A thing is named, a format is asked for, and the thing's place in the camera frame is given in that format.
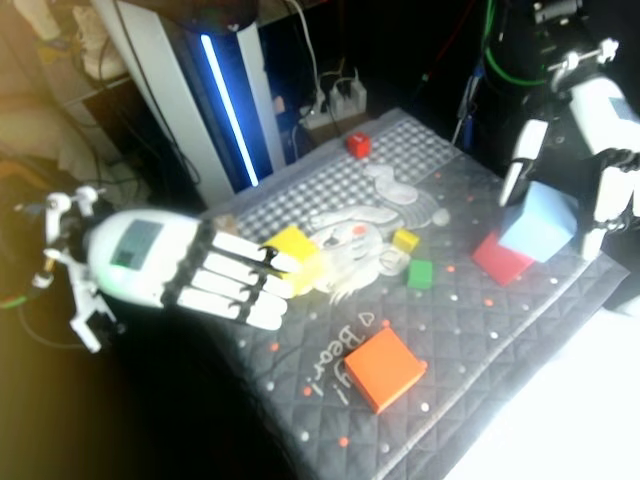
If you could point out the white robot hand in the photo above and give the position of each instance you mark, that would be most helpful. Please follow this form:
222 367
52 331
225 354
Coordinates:
135 255
600 110

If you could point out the light blue cube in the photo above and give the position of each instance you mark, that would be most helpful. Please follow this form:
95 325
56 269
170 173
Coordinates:
537 225

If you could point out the large yellow cube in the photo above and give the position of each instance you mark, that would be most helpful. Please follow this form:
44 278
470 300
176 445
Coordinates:
300 241

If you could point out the small wooden cube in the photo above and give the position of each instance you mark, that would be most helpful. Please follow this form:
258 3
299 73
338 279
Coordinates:
227 222

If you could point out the large red cube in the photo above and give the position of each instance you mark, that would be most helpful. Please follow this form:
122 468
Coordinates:
500 262

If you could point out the small yellow cube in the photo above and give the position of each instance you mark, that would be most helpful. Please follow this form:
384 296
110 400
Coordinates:
406 241

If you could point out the small green cube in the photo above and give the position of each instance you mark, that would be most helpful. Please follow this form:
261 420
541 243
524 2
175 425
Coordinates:
420 274

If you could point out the small red cube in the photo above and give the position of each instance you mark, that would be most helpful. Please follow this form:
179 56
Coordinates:
359 145

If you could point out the large orange cube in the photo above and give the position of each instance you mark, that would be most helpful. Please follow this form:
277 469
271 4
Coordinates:
382 370

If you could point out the white tower with blue light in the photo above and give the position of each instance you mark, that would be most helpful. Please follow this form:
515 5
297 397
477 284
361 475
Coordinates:
175 100

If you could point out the cluttered white shelf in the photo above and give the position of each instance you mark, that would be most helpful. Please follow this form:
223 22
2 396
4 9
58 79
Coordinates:
65 75

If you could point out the white power strip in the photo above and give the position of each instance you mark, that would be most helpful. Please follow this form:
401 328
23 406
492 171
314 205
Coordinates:
345 97

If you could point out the grey quilt with bear print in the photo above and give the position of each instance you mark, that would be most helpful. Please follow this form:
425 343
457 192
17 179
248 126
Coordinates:
450 325

